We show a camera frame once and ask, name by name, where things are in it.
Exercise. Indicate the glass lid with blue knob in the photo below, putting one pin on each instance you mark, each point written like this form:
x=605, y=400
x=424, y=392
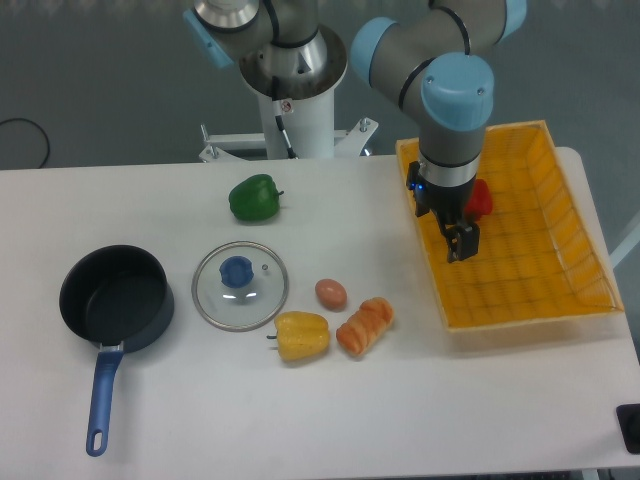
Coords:
x=240, y=286

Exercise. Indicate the orange bread roll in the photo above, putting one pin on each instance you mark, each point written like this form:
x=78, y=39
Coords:
x=363, y=328

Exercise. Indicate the black pan with blue handle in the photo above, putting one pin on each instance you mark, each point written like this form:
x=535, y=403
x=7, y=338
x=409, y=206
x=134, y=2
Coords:
x=117, y=298

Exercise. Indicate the green bell pepper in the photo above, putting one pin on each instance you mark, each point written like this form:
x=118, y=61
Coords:
x=257, y=198

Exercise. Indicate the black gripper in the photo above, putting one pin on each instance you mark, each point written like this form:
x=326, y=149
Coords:
x=447, y=203

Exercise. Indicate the red bell pepper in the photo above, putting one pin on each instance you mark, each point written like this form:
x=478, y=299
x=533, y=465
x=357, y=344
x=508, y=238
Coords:
x=480, y=203

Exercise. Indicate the yellow bell pepper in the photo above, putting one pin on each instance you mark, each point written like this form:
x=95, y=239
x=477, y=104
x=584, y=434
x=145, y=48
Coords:
x=300, y=335

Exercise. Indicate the brown egg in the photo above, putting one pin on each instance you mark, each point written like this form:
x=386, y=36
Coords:
x=331, y=294

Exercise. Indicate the black device at table edge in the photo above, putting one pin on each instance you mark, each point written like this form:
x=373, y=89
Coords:
x=628, y=416

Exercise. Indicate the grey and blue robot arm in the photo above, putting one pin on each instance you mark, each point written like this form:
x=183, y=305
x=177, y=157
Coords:
x=431, y=70

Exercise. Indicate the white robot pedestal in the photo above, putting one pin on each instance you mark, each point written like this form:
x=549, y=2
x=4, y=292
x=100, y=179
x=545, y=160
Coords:
x=295, y=90

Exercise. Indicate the yellow mesh basket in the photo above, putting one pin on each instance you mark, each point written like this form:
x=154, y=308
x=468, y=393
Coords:
x=537, y=260

